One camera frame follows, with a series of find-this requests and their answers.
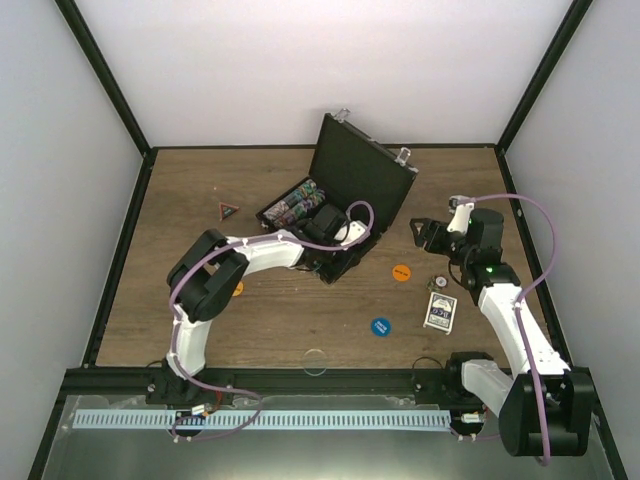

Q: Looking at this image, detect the blue boxed card deck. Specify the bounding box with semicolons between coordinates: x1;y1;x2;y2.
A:
423;292;458;335

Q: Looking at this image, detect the black frame post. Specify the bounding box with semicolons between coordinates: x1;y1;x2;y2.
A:
496;0;593;154
53;0;152;156

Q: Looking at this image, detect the orange blind button left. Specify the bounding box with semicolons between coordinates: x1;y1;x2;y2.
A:
232;281;244;297

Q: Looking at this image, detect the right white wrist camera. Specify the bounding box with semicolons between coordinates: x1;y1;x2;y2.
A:
447;195;475;235

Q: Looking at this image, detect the orange big blind button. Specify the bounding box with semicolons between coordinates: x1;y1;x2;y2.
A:
392;264;412;282

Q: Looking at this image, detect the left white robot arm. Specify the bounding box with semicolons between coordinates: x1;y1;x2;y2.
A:
149;201;375;405

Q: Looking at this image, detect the right black frame post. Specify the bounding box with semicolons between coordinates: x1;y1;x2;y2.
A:
496;0;593;154

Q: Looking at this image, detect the red triangular all-in marker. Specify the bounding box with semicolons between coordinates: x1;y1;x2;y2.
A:
219;202;239;221

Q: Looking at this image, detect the chip row in case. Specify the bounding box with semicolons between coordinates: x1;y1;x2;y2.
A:
274;190;326;228
264;179;317;220

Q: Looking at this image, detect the clear round lens disc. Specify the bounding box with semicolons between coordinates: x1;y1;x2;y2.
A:
301;349;328;377

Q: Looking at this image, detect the upper chip row in case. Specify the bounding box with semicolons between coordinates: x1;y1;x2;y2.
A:
264;179;317;220

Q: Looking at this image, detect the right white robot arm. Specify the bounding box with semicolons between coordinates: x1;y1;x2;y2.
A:
410;203;596;459

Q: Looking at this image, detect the light blue slotted cable duct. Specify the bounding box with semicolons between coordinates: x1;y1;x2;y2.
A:
72;409;451;432

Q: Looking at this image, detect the left black frame post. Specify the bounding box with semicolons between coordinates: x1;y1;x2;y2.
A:
53;0;152;156

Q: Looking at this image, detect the black poker set case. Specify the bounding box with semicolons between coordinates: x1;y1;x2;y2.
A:
256;109;418;284

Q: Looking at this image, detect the blue small blind button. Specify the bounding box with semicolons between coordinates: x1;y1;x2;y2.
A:
370;317;392;337

